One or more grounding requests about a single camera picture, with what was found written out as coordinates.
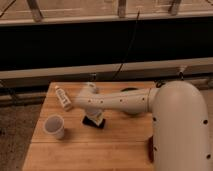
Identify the black rectangular eraser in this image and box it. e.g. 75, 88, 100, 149
82, 116, 106, 129

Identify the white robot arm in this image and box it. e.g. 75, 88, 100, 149
74, 81, 211, 171

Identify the white labelled tube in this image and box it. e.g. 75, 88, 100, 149
55, 86, 72, 111

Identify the green ceramic bowl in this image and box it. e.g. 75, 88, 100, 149
121, 87, 138, 92

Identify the white plastic cup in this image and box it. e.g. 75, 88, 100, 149
43, 115, 65, 140

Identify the dark red chili pepper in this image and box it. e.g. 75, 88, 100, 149
148, 136, 154, 163

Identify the black hanging cable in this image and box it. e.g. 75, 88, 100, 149
111, 9, 141, 82

